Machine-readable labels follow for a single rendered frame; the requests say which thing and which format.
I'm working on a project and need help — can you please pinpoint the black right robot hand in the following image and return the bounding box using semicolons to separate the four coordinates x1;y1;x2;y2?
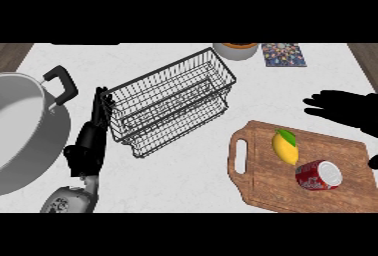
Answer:
302;89;378;170

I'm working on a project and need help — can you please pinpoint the red can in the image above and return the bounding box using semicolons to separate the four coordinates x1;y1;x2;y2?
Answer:
294;159;345;191

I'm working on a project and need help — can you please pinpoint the yellow lemon with green leaf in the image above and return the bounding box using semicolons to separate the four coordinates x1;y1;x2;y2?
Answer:
272;128;302;166

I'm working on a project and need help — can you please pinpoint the grey pot with black handle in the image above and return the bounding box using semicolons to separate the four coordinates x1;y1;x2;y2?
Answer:
0;65;80;197

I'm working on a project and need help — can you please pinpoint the white cup with orange rim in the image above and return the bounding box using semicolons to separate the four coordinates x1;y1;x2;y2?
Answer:
212;42;261;62

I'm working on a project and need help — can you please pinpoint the colourful patterned square coaster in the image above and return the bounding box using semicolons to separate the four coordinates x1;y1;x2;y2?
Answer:
261;42;309;68

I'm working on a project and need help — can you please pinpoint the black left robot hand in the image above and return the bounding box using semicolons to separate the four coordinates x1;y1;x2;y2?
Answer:
63;86;116;178

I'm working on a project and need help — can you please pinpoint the black tiered wire basket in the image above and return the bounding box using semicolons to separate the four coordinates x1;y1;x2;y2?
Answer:
101;46;238;159

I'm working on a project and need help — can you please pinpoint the brown wooden cutting board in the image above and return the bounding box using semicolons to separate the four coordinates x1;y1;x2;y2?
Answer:
227;119;378;214

